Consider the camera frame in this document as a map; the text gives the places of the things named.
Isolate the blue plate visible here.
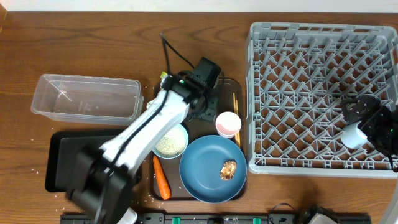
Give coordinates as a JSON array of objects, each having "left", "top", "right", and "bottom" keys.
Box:
[{"left": 179, "top": 135, "right": 248, "bottom": 203}]

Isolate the light blue rice bowl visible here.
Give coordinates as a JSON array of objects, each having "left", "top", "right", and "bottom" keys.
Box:
[{"left": 152, "top": 124, "right": 189, "bottom": 159}]

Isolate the brown serving tray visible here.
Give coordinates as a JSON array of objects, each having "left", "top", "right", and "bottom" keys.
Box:
[{"left": 148, "top": 78, "right": 248, "bottom": 202}]

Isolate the wooden chopstick right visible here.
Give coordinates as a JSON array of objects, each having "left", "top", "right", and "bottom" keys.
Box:
[{"left": 235, "top": 100, "right": 239, "bottom": 116}]

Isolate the light blue cup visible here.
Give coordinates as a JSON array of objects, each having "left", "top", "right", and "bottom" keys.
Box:
[{"left": 340, "top": 121, "right": 368, "bottom": 149}]

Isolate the silver foil snack wrapper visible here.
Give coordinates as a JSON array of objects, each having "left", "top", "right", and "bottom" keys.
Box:
[{"left": 160, "top": 72, "right": 169, "bottom": 90}]

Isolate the wooden chopstick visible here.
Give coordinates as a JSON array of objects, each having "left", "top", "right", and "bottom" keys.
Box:
[
  {"left": 235, "top": 100, "right": 239, "bottom": 116},
  {"left": 233, "top": 93, "right": 241, "bottom": 147}
]

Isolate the orange carrot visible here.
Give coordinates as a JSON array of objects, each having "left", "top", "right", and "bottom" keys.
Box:
[{"left": 152, "top": 156, "right": 171, "bottom": 200}]

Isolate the pink cup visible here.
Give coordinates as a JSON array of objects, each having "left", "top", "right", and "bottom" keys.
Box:
[{"left": 215, "top": 111, "right": 241, "bottom": 138}]

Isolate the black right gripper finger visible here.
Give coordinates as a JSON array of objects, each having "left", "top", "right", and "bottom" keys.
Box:
[
  {"left": 354, "top": 95, "right": 381, "bottom": 112},
  {"left": 341, "top": 98, "right": 362, "bottom": 124}
]

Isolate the black tray bin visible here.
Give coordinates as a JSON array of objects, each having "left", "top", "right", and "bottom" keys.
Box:
[{"left": 45, "top": 129, "right": 122, "bottom": 192}]

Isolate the black rail at table edge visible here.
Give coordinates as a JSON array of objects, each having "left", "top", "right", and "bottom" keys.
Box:
[{"left": 59, "top": 213, "right": 372, "bottom": 224}]

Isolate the clear plastic bin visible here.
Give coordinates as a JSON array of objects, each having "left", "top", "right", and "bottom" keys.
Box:
[{"left": 30, "top": 74, "right": 144, "bottom": 126}]

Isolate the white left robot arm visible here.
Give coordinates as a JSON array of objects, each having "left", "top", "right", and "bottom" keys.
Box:
[{"left": 67, "top": 71, "right": 220, "bottom": 223}]

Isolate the grey dishwasher rack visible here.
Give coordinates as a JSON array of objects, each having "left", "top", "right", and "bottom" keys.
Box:
[{"left": 246, "top": 22, "right": 397, "bottom": 179}]

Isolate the wooden chopstick left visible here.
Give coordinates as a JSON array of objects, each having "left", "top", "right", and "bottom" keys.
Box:
[{"left": 233, "top": 93, "right": 241, "bottom": 147}]

